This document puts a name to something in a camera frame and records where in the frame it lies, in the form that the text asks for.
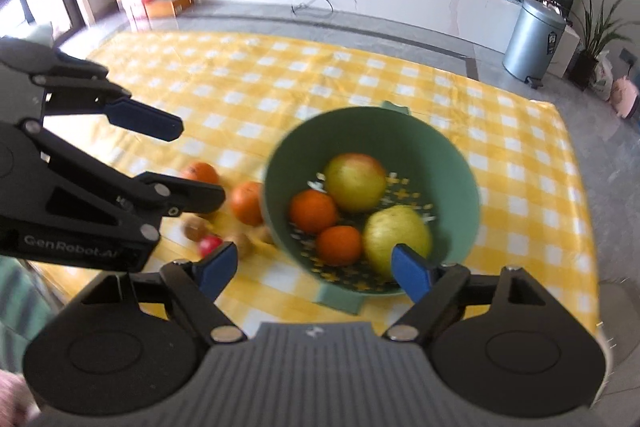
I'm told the small red fruit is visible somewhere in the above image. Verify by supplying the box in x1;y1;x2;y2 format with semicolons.
198;234;224;258

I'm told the potted long-leaf plant right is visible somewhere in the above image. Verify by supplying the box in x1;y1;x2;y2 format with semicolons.
568;0;639;90

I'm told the white plastic bag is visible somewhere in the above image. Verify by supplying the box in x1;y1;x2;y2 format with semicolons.
589;50;613;102

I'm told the orange cardboard box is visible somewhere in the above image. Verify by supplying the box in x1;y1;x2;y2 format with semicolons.
145;0;193;20

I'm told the yellow-green pear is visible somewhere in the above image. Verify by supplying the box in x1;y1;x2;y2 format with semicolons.
362;205;433;280

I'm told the silver pedal trash bin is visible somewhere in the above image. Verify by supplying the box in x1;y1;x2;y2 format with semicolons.
502;0;566;89

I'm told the brown longan small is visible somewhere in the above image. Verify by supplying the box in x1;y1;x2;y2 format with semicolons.
255;225;274;245

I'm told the pink piglet heater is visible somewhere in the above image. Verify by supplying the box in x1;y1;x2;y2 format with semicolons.
610;76;639;119

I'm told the orange tangerine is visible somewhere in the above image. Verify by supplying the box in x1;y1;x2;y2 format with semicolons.
230;181;264;227
288;188;338;235
316;225;362;267
180;161;220;185

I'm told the green colander bowl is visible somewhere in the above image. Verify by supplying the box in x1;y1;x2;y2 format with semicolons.
262;103;480;314

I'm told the red-green apple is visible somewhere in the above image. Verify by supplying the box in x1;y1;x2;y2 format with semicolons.
323;153;387;213

